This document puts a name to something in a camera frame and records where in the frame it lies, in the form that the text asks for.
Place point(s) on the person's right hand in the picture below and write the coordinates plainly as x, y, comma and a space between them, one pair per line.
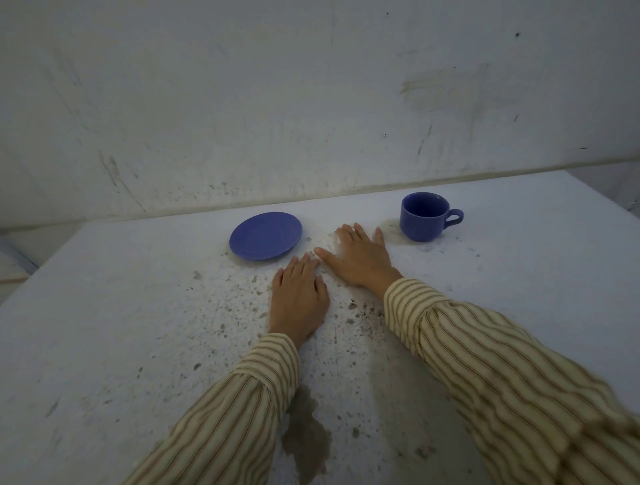
362, 262

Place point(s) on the person's left hand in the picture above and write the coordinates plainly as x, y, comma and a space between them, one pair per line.
299, 305

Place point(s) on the person's left middle finger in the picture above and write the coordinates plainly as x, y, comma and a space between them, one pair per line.
304, 267

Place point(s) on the person's left little finger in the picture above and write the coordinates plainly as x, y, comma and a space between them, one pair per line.
278, 281

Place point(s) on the person's right thumb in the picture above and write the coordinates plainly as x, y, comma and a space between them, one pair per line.
330, 261

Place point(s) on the person's right little finger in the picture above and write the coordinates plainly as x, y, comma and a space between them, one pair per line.
380, 239

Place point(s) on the person's left thumb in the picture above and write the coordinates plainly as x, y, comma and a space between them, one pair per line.
325, 297

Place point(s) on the person's right forearm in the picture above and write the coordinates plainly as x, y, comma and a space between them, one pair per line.
505, 379

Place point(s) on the person's left forearm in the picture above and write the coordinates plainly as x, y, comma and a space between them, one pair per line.
225, 419

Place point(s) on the blue ceramic cup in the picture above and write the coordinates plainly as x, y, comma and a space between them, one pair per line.
422, 225

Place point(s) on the blue ceramic saucer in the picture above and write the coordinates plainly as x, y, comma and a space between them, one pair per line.
265, 236

